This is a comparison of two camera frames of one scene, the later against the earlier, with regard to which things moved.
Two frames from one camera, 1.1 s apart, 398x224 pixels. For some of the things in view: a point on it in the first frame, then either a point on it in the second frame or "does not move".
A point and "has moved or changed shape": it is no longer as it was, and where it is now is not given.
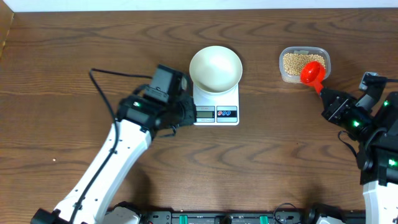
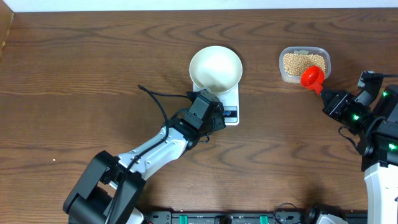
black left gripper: (189, 111) → (216, 117)
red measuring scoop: (313, 72) has moved or changed shape
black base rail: (295, 216) does not move
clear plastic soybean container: (292, 59) does not move
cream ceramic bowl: (216, 69) does not move
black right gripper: (332, 112) does not move
